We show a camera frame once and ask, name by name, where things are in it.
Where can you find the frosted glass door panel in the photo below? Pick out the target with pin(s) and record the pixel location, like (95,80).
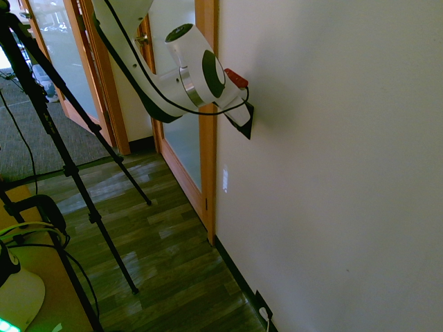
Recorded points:
(183,152)

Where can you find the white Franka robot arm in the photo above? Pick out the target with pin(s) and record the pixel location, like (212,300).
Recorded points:
(190,69)

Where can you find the wooden hallway door frame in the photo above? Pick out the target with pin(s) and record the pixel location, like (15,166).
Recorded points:
(104,86)

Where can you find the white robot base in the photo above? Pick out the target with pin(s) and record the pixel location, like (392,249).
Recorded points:
(20,290)

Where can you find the black table clamp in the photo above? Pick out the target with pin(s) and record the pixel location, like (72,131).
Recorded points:
(45,207)

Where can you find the white power plug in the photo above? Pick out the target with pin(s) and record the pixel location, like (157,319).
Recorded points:
(264,313)

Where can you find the wooden glazed door frame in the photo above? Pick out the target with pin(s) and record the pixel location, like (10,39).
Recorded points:
(207,155)

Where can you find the black wall baseboard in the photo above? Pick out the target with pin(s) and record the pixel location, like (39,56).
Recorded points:
(237,276)

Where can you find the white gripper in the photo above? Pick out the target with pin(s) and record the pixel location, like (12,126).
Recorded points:
(238,115)

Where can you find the black wall outlet plate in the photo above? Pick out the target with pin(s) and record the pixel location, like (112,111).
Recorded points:
(263,300)

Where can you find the black camera tripod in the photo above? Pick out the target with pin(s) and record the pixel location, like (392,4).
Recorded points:
(69,169)

